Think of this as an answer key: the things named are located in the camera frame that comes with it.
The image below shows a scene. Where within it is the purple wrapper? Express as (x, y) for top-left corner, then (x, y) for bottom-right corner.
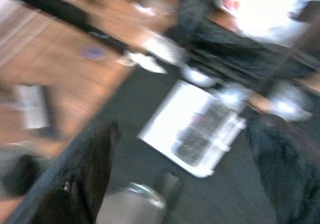
(81, 45), (107, 61)

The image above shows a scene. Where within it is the white crumpled paper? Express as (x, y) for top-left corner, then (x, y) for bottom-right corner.
(214, 0), (320, 46)

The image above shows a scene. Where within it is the crumpled clear plastic wrap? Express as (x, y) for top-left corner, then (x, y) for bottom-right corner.
(144, 33), (186, 65)

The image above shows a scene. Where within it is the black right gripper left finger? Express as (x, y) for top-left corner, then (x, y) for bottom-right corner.
(32, 120), (121, 224)

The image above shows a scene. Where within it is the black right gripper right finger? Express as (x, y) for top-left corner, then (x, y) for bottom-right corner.
(246, 114), (320, 224)

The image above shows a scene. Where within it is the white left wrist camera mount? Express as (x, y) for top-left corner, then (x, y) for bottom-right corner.
(13, 84), (48, 130)

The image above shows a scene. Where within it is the black steel tube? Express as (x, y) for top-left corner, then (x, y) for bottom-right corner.
(84, 26), (127, 56)

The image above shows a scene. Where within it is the black floor mat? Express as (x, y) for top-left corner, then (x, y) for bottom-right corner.
(4, 66), (320, 224)

